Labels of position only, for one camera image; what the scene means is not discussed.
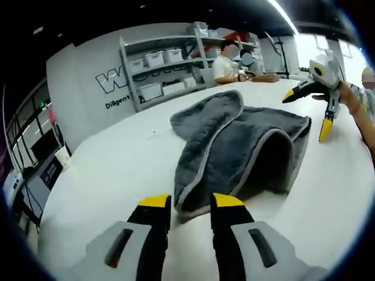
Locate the pink hanging item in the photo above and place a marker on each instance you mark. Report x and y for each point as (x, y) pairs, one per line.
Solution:
(52, 115)

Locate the person's right hand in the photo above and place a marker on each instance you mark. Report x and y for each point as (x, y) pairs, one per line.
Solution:
(350, 96)

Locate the grey rectangular box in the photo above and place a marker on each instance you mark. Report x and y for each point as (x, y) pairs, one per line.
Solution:
(208, 76)

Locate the brown wooden box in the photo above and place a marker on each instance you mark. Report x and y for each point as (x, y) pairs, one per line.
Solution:
(265, 78)

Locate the grey metal shelving unit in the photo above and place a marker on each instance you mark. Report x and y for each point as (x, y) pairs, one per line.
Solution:
(175, 67)

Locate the grey counter with black sign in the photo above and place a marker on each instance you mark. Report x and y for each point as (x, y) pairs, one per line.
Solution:
(48, 175)

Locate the group of white storage boxes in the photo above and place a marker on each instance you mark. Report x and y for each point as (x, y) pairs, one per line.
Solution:
(155, 58)

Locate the grey towel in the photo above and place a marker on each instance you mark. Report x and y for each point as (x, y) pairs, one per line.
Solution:
(234, 146)

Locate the black screen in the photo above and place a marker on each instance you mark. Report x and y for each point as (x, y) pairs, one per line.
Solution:
(44, 145)

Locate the long ceiling light strip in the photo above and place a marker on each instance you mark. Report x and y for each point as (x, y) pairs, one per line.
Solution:
(285, 16)

